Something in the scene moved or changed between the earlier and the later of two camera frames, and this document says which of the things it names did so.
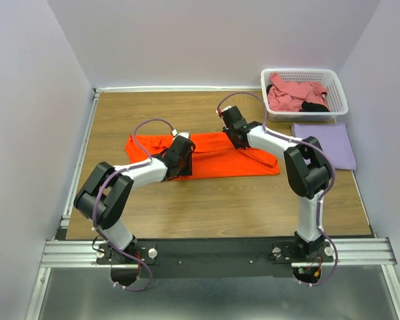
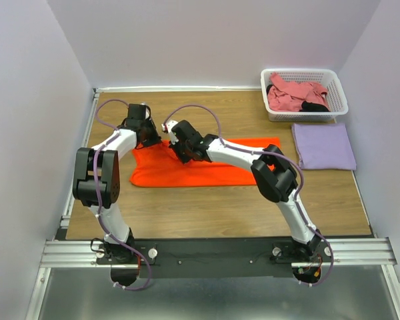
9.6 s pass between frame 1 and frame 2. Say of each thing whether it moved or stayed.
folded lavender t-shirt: stayed
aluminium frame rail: stayed
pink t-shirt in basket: stayed
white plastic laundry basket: stayed
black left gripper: moved
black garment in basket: stayed
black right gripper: moved
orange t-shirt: moved
